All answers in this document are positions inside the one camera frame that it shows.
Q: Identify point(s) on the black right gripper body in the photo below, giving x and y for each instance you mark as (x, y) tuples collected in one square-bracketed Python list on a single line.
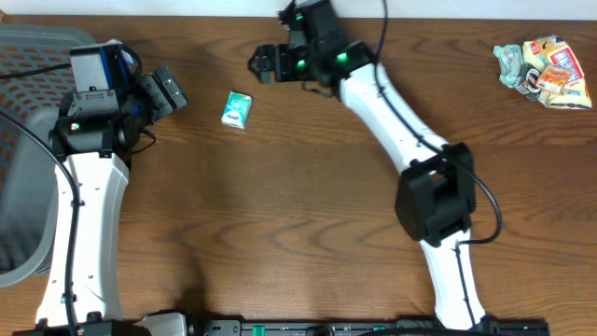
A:
[(291, 64)]

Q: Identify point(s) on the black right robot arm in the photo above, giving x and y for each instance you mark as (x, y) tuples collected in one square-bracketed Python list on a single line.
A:
[(434, 200)]

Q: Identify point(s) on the yellow snack bag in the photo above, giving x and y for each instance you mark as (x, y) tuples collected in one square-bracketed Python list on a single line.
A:
[(553, 50)]

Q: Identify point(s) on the dark green round packet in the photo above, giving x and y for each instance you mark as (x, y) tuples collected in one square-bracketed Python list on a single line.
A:
[(526, 82)]

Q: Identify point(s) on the green tissue pack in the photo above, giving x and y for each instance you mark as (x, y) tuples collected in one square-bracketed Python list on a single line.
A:
[(237, 110)]

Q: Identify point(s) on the orange tissue pack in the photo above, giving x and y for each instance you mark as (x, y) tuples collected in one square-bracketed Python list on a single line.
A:
[(553, 79)]

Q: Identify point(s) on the teal packet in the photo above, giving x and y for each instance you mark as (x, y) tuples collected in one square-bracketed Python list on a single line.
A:
[(510, 60)]

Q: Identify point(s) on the dark grey plastic basket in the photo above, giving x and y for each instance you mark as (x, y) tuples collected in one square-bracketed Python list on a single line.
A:
[(35, 77)]

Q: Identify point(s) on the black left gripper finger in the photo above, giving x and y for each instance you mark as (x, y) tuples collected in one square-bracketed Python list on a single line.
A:
[(170, 86), (160, 105)]

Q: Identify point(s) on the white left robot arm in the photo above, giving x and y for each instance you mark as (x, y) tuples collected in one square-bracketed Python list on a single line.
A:
[(83, 281)]

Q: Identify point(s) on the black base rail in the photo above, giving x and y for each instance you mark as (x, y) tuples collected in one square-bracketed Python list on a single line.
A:
[(414, 326)]

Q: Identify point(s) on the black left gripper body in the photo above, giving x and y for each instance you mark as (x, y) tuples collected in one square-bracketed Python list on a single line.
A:
[(132, 112)]

